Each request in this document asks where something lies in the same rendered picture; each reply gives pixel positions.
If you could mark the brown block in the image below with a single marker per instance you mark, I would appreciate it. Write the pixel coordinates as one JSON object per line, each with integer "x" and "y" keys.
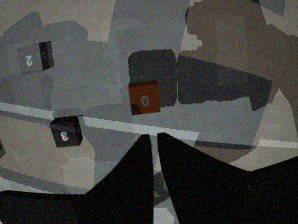
{"x": 144, "y": 98}

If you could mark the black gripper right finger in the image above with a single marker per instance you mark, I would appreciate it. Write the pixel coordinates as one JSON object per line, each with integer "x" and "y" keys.
{"x": 205, "y": 190}

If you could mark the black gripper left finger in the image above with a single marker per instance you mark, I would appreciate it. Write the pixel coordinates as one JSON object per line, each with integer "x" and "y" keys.
{"x": 125, "y": 196}

